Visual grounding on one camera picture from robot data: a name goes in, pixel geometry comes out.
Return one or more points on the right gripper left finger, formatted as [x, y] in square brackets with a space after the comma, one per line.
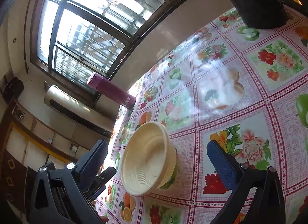
[58, 194]

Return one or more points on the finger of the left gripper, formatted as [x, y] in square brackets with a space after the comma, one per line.
[99, 183]

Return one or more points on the large barred window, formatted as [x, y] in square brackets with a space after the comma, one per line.
[71, 39]

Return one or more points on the large yellow plastic bowl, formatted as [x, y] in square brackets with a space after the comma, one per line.
[149, 159]

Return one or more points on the white tower air conditioner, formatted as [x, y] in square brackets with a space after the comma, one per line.
[77, 111]

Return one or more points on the magenta thermos bottle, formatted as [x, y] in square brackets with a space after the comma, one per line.
[110, 90]

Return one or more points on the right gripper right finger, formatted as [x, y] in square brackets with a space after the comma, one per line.
[268, 204]

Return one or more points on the floral fruit tablecloth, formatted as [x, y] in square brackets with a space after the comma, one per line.
[242, 87]

